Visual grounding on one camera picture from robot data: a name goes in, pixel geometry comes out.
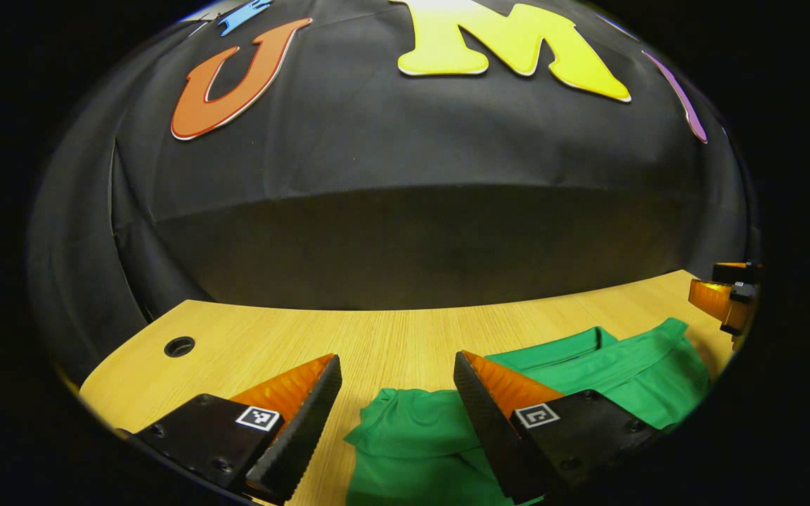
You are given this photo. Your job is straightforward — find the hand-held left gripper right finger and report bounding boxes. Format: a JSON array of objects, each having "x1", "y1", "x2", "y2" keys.
[{"x1": 453, "y1": 350, "x2": 662, "y2": 504}]

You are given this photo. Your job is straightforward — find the green T-shirt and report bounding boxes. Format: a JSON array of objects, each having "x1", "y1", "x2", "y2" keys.
[{"x1": 344, "y1": 318, "x2": 712, "y2": 506}]

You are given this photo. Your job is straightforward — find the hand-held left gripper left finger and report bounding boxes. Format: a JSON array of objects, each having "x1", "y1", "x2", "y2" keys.
[{"x1": 134, "y1": 353, "x2": 342, "y2": 503}]

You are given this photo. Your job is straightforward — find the black backdrop cloth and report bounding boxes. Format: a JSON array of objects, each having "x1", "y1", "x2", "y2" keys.
[{"x1": 29, "y1": 0, "x2": 757, "y2": 384}]

